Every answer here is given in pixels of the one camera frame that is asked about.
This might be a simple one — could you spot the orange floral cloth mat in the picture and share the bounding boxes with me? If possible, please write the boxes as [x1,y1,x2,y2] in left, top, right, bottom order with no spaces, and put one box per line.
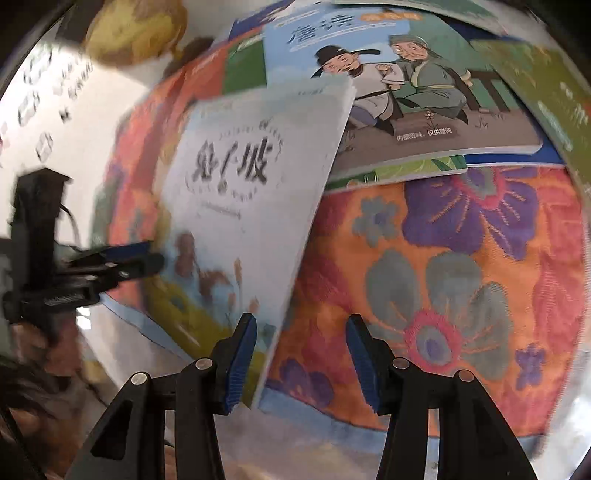
[90,41,587,439]

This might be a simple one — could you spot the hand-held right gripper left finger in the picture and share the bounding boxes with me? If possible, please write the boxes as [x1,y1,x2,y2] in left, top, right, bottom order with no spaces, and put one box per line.
[65,313,258,480]

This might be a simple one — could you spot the teal book two cartoon figures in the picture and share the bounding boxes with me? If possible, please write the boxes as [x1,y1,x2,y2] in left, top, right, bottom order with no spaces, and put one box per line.
[262,2,544,176]

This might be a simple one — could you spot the person's dark hair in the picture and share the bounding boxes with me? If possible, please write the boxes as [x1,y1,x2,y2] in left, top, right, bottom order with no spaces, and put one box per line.
[0,355,109,480]

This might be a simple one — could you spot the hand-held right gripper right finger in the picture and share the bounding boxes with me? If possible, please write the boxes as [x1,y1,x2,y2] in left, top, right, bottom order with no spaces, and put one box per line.
[345,314,539,480]

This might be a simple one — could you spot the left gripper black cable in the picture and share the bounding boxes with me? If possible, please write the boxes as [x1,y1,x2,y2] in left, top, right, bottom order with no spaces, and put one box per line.
[58,203,84,252]

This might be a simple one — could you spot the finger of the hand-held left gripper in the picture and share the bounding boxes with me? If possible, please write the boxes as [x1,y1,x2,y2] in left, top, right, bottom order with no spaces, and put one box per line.
[69,253,166,292]
[67,241,155,273]

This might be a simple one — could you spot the person's left hand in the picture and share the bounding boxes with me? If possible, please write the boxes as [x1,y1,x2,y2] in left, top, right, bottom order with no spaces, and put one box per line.
[11,314,93,377]

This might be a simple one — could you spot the white illustrated book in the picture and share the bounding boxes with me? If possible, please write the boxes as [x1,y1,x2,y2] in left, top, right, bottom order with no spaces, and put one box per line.
[145,74,357,409]

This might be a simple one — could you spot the yellow globe on wooden base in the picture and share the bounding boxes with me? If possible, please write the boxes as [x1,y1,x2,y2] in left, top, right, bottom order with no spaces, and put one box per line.
[83,0,190,70]

